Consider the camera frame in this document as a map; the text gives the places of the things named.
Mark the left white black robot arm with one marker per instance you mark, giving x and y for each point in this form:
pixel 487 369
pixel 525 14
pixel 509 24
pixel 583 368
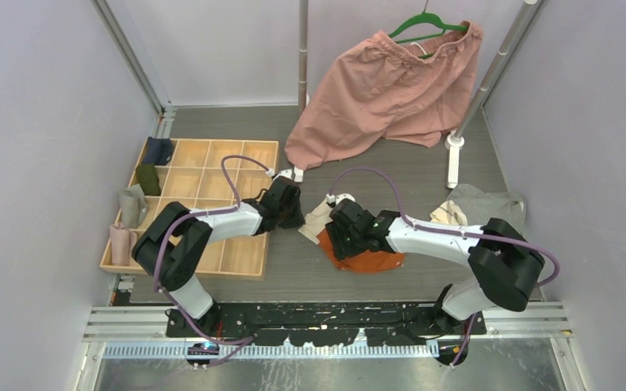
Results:
pixel 171 248

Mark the pink rolled underwear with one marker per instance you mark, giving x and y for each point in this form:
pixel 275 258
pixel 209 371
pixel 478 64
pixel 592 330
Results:
pixel 122 240

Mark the wrist white camera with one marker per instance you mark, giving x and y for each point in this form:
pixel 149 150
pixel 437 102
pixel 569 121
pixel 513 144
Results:
pixel 340 198
pixel 295 174

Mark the orange white underwear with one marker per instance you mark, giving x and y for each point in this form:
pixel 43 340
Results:
pixel 345 256

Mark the left aluminium frame post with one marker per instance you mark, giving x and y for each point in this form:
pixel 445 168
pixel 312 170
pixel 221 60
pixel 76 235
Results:
pixel 119 23

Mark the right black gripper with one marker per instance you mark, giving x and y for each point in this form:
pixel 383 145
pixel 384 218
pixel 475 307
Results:
pixel 341 249

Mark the pink shorts on hanger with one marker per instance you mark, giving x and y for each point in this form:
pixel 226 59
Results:
pixel 412 93

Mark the centre metal rack pole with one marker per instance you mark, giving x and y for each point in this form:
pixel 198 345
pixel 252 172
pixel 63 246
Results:
pixel 302 57

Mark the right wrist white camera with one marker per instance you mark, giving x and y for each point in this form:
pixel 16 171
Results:
pixel 340 198

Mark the beige underwear on table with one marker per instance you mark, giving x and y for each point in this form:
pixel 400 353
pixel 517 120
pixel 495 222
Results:
pixel 449 213

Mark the slotted aluminium cable duct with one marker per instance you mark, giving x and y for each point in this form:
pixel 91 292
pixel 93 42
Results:
pixel 210 351

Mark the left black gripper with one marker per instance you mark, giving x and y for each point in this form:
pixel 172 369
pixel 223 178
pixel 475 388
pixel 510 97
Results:
pixel 297 221

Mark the green clothes hanger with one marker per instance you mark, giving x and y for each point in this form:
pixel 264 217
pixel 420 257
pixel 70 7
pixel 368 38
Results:
pixel 425 17

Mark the right metal rack pole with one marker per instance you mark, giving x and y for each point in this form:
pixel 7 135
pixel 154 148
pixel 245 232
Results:
pixel 455 140

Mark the navy rolled underwear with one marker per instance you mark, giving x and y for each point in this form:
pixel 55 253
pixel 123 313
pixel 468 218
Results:
pixel 158 151

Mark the wooden compartment tray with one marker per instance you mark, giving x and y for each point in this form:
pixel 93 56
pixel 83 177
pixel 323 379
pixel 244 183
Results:
pixel 194 178

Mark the grey rolled underwear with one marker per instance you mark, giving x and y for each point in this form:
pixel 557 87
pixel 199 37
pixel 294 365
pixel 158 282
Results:
pixel 133 206

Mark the grey underwear on table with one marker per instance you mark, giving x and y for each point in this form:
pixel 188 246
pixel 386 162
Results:
pixel 479 206

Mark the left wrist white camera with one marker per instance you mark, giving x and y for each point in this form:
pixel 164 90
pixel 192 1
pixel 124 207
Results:
pixel 295 174

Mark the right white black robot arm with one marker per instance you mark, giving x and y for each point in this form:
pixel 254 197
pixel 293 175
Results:
pixel 505 267

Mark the dark green rolled underwear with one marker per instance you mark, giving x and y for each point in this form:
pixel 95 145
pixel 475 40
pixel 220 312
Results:
pixel 147 178

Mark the metal rack pole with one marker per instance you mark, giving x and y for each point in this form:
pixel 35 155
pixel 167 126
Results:
pixel 455 140
pixel 302 57

